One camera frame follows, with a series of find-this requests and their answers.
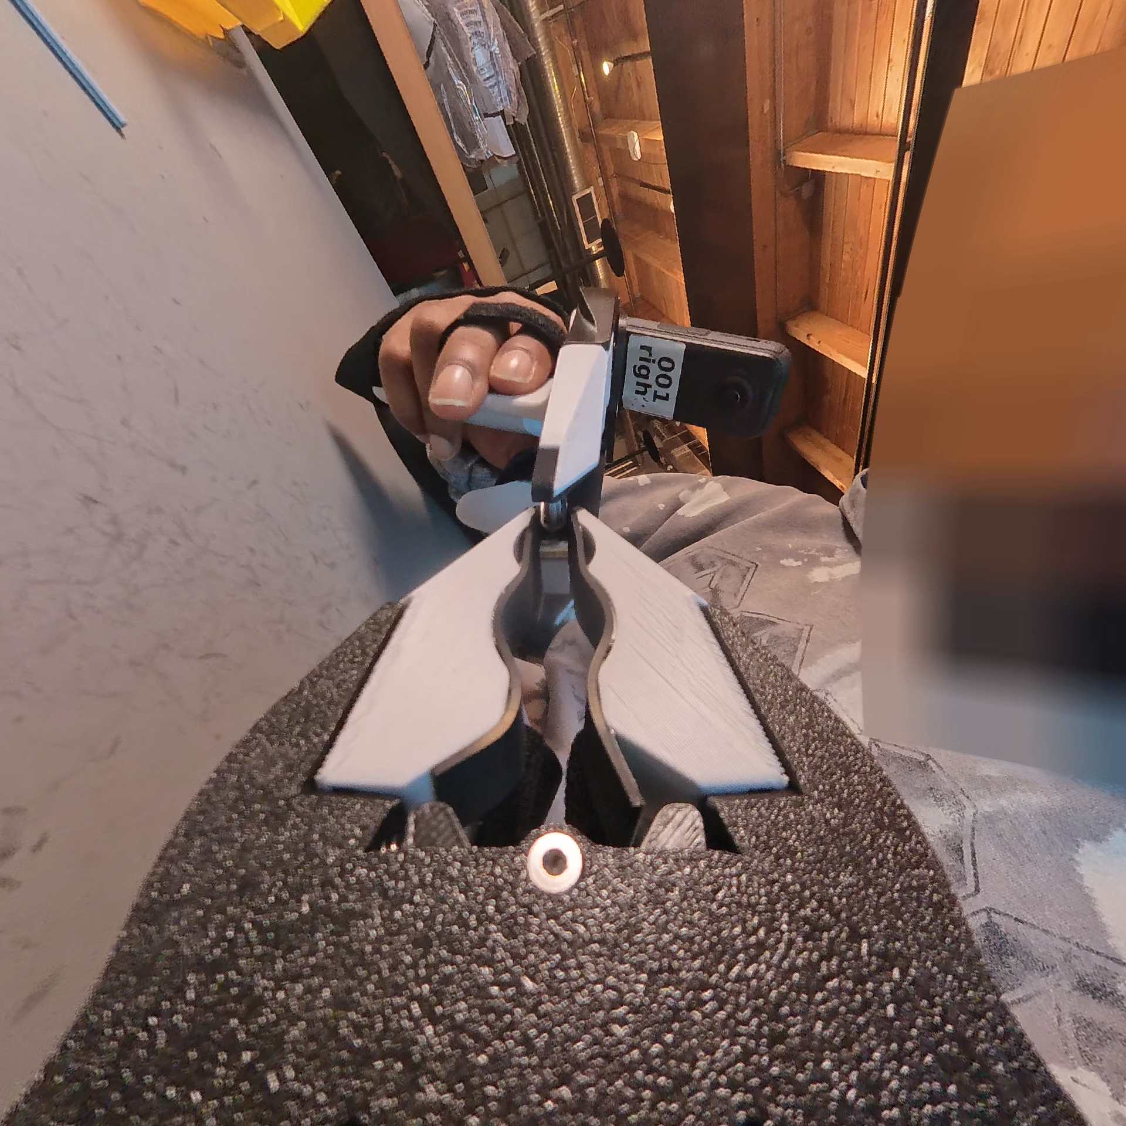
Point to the small yellow parts bin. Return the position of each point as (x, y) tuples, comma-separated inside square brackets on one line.
[(247, 15)]

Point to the person's right hand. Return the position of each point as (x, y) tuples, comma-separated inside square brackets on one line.
[(440, 378)]

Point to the thin grey axle rod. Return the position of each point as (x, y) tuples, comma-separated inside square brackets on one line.
[(71, 67)]

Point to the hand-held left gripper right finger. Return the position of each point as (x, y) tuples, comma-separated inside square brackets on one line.
[(686, 696)]

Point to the clear plastic bags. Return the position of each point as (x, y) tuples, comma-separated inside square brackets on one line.
[(466, 71)]

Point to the light wooden beam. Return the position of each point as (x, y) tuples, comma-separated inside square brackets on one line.
[(440, 141)]

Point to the grey brick beam assembly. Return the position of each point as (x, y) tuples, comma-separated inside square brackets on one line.
[(555, 573)]

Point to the black round lamp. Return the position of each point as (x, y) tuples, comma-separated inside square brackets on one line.
[(611, 247)]

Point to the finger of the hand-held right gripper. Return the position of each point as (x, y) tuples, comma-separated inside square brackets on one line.
[(578, 414), (493, 508)]

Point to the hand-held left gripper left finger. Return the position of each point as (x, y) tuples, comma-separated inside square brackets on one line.
[(414, 696)]

